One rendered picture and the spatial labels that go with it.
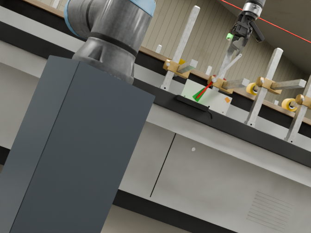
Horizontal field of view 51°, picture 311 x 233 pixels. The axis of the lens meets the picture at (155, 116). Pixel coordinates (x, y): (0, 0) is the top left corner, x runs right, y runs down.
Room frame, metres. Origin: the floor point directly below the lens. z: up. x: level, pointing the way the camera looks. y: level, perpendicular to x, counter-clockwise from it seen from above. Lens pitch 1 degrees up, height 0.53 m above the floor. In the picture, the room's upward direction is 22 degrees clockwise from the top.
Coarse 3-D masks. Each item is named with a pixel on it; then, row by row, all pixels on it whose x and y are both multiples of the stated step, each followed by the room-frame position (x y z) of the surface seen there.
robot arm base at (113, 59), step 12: (96, 36) 0.91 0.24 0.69; (84, 48) 0.91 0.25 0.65; (96, 48) 0.89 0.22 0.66; (108, 48) 0.89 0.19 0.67; (120, 48) 0.90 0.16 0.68; (84, 60) 0.88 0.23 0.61; (96, 60) 0.88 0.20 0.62; (108, 60) 0.88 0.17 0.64; (120, 60) 0.90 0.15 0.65; (132, 60) 0.95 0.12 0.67; (108, 72) 0.88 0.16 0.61; (120, 72) 0.90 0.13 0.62; (132, 72) 0.97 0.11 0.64
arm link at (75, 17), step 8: (72, 0) 1.07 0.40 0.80; (80, 0) 1.03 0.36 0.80; (88, 0) 1.00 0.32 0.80; (64, 8) 1.10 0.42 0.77; (72, 8) 1.05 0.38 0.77; (80, 8) 1.02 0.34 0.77; (64, 16) 1.10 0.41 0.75; (72, 16) 1.05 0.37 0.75; (80, 16) 1.02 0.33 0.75; (72, 24) 1.07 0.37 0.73; (80, 24) 1.03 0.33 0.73; (72, 32) 1.13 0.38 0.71; (80, 32) 1.07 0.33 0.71; (88, 32) 1.03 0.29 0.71
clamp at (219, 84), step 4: (212, 76) 1.70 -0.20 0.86; (208, 80) 1.72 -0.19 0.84; (220, 80) 1.69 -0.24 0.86; (224, 80) 1.70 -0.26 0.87; (208, 84) 1.71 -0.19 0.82; (212, 84) 1.69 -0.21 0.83; (216, 84) 1.69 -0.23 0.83; (220, 84) 1.70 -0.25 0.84; (220, 88) 1.70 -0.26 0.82; (228, 92) 1.72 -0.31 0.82
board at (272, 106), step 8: (24, 0) 1.74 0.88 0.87; (32, 0) 1.74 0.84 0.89; (40, 8) 1.77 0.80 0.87; (48, 8) 1.75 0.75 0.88; (144, 48) 1.83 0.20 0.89; (152, 56) 1.85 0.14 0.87; (160, 56) 1.84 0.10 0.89; (192, 72) 1.87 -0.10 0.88; (200, 72) 1.88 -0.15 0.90; (248, 96) 1.92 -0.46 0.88; (264, 104) 1.94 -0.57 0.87; (272, 104) 1.95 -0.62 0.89; (280, 112) 1.98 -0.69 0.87; (288, 112) 1.96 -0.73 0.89; (304, 120) 1.98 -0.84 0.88
